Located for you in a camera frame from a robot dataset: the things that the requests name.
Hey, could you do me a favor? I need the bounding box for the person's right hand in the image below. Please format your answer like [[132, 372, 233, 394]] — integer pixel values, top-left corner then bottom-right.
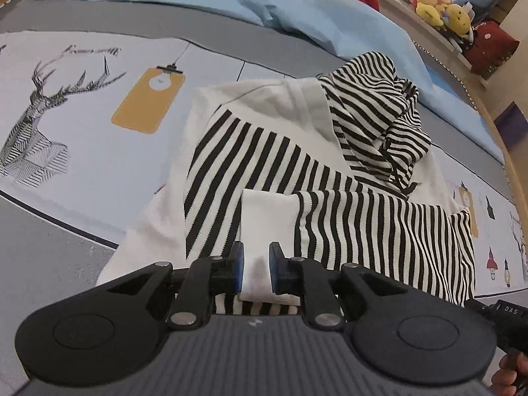
[[490, 348, 528, 396]]

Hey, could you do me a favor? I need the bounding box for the yellow plush toy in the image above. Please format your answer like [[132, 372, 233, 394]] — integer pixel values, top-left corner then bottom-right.
[[412, 0, 452, 27], [441, 3, 473, 36]]

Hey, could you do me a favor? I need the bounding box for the purple box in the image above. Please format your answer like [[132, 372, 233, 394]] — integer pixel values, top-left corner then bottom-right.
[[494, 101, 524, 151]]

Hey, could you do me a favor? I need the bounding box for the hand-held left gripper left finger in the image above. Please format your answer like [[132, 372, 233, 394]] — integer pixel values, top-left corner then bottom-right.
[[97, 241, 246, 331]]

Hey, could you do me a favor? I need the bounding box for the wooden bed frame ledge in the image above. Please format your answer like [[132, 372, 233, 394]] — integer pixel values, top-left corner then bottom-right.
[[373, 0, 528, 232]]

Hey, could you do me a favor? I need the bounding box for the grey printed bed sheet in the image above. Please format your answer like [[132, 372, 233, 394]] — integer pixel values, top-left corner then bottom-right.
[[0, 6, 528, 396]]

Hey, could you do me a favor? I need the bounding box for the black and white striped hoodie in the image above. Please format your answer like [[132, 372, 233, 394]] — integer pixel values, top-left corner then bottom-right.
[[97, 51, 477, 316]]

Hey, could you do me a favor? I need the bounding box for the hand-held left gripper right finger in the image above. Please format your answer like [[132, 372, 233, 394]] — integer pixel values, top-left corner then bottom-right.
[[268, 243, 414, 331]]

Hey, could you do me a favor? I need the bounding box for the dark red cushion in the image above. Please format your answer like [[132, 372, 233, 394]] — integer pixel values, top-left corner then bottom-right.
[[464, 20, 520, 77]]

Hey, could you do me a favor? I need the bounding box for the light blue blanket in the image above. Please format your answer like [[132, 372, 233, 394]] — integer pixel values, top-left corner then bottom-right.
[[31, 0, 506, 166]]

